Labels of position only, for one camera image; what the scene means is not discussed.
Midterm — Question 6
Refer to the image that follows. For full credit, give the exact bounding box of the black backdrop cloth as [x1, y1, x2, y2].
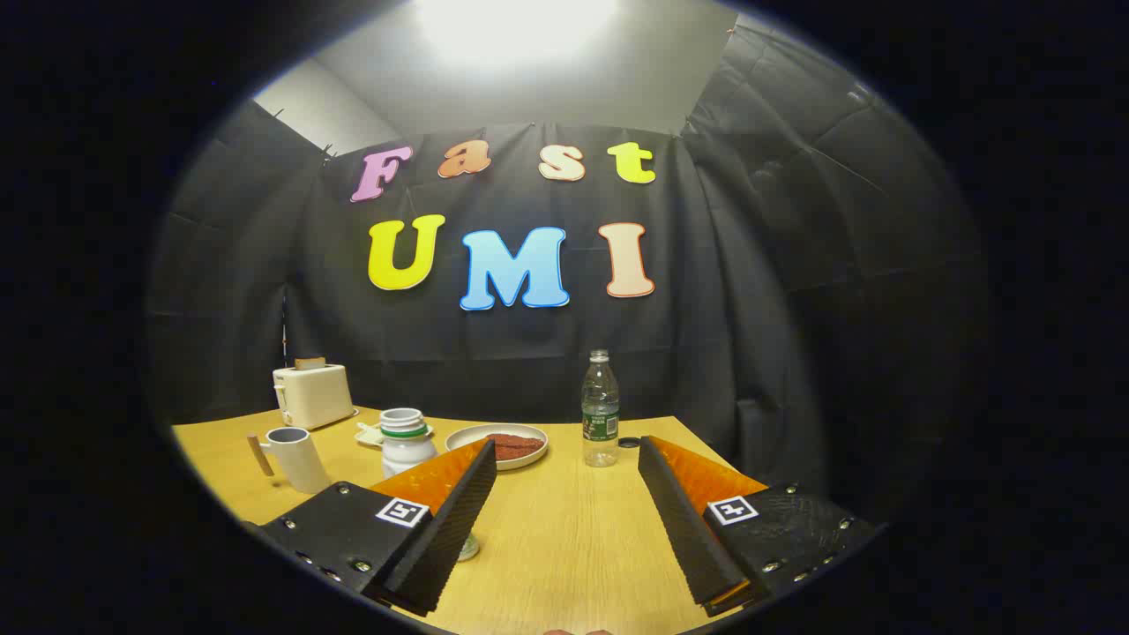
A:
[146, 18, 980, 512]

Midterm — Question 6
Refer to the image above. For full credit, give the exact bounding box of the round white plate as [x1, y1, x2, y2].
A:
[445, 423, 550, 471]

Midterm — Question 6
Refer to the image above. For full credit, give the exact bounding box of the white cup wooden handle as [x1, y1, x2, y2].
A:
[247, 427, 332, 495]

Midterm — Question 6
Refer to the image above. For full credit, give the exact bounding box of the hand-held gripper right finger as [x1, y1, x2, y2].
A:
[637, 435, 883, 618]

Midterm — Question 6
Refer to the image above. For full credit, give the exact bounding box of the clear plastic water bottle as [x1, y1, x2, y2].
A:
[581, 349, 621, 467]

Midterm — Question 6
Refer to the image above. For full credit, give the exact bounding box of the small white bean dish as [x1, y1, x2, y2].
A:
[355, 422, 435, 447]

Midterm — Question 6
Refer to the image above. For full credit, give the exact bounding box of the white juice bottle green ring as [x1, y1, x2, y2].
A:
[379, 407, 437, 479]

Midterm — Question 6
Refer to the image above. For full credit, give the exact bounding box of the cream toaster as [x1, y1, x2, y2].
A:
[273, 363, 356, 431]

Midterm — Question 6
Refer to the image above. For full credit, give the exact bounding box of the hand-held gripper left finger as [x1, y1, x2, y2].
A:
[256, 438, 497, 618]

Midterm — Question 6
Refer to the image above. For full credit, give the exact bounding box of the wooden table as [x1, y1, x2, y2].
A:
[172, 406, 795, 635]

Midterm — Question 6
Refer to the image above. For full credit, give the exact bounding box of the red food pile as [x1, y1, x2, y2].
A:
[488, 433, 544, 459]

